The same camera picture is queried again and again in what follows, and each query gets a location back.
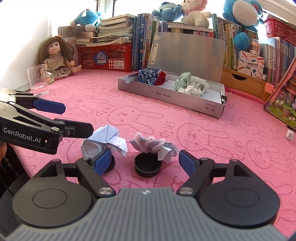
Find row of shelf books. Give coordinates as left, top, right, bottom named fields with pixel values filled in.
left=212, top=14, right=295, bottom=86

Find brown haired doll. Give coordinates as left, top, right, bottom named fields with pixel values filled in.
left=37, top=36, right=81, bottom=83

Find black binder clip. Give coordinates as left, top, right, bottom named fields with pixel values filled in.
left=219, top=92, right=232, bottom=104

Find black round cap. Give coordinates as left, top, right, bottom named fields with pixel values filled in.
left=104, top=155, right=115, bottom=173
left=134, top=153, right=162, bottom=178

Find blue cat plush left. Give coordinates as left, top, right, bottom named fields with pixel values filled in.
left=70, top=9, right=101, bottom=32

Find blue bear plush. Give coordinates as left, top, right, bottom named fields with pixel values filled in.
left=152, top=2, right=184, bottom=22

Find silver open file box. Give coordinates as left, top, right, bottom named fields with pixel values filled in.
left=118, top=32, right=226, bottom=118

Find white fluffy plush toy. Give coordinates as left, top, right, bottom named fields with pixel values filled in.
left=188, top=76, right=209, bottom=92

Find pink yarn paper bundle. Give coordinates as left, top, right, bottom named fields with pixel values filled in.
left=129, top=133, right=179, bottom=163

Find pink triangular toy house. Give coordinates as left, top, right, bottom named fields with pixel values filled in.
left=263, top=58, right=295, bottom=131

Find cream lace scrunchie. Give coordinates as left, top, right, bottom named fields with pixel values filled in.
left=178, top=85, right=204, bottom=97

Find blue floral fabric pouch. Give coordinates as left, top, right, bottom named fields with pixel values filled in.
left=137, top=68, right=161, bottom=85

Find clear glass mug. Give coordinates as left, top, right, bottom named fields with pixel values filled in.
left=27, top=64, right=54, bottom=95

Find white paper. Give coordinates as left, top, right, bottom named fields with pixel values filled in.
left=81, top=124, right=128, bottom=158

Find pencil pattern white box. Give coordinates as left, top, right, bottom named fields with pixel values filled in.
left=237, top=51, right=265, bottom=79

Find person left hand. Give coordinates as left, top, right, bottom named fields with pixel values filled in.
left=0, top=143, right=7, bottom=160

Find row of blue books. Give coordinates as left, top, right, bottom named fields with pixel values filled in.
left=131, top=13, right=162, bottom=71

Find red knitted pouch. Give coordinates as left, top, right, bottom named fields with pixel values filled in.
left=154, top=71, right=166, bottom=86

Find pink bunny pattern blanket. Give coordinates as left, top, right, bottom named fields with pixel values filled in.
left=11, top=68, right=296, bottom=238

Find white pink sheep plush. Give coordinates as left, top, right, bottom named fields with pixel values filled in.
left=181, top=0, right=211, bottom=28

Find red plastic basket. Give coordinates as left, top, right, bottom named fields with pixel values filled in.
left=77, top=43, right=132, bottom=72
left=264, top=18, right=296, bottom=45

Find wooden drawer shelf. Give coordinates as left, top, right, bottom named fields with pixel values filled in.
left=221, top=67, right=275, bottom=101

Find large blue plush right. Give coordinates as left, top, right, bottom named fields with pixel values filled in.
left=222, top=0, right=263, bottom=51

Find green checkered cloth bundle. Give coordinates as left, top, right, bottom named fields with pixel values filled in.
left=174, top=72, right=192, bottom=91

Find small white paper cube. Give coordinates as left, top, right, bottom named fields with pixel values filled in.
left=286, top=130, right=295, bottom=142

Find stack of books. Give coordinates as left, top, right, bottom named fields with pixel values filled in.
left=75, top=14, right=135, bottom=47

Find upper red plastic basket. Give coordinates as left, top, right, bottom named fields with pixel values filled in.
left=264, top=18, right=296, bottom=45

